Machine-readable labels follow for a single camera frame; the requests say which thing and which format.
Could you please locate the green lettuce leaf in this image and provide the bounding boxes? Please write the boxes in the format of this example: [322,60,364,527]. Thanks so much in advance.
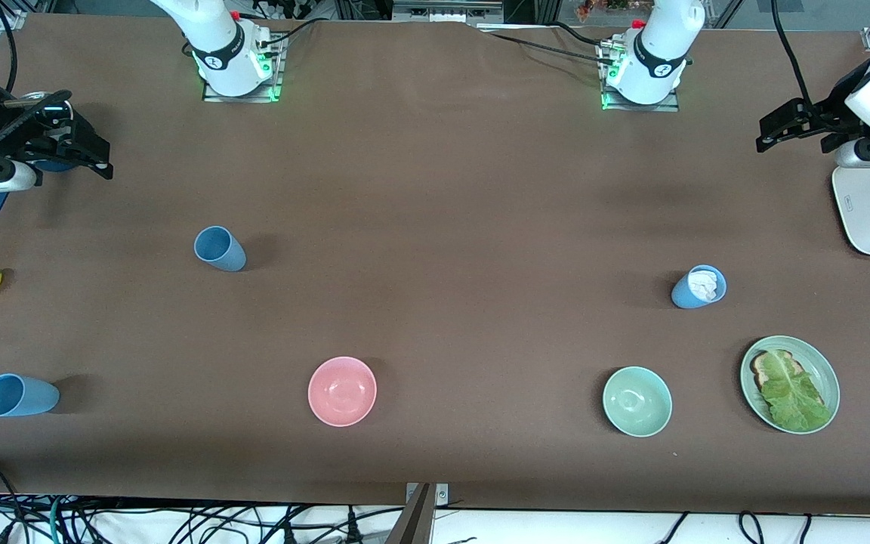
[760,351,832,433]

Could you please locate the small metal bracket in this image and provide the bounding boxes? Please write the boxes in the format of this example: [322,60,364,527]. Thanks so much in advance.
[405,483,450,505]

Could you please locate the blue cup holding paper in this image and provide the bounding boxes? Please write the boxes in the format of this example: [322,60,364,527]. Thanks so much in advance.
[671,264,727,310]

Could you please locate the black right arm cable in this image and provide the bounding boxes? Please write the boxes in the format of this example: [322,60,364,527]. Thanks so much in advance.
[0,0,73,159]

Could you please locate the crumpled white paper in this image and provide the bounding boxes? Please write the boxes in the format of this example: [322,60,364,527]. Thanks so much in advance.
[688,270,719,301]

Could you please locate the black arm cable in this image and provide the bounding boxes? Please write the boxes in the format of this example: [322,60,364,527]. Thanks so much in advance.
[0,0,73,159]
[771,0,817,107]

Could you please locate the green plate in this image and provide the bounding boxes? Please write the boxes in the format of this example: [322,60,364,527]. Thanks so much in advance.
[739,335,841,435]

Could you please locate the toast slice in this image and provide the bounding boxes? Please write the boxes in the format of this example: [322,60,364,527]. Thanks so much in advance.
[750,349,828,413]

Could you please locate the grey power strip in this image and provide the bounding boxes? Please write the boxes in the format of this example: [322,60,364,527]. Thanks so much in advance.
[392,0,505,23]

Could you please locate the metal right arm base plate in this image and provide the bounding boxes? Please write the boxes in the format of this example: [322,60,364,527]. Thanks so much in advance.
[202,32,285,104]

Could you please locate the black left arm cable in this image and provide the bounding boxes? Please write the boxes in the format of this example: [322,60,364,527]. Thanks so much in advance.
[771,0,817,107]

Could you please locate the green bowl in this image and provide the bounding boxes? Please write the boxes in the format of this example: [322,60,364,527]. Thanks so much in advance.
[602,366,673,438]

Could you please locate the brown table cover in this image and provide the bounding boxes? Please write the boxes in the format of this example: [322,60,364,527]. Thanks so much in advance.
[0,14,870,516]

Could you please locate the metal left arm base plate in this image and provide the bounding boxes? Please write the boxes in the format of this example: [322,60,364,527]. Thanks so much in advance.
[597,39,681,113]

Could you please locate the pink bowl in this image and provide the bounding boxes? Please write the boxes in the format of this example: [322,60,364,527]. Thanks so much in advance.
[307,356,378,428]

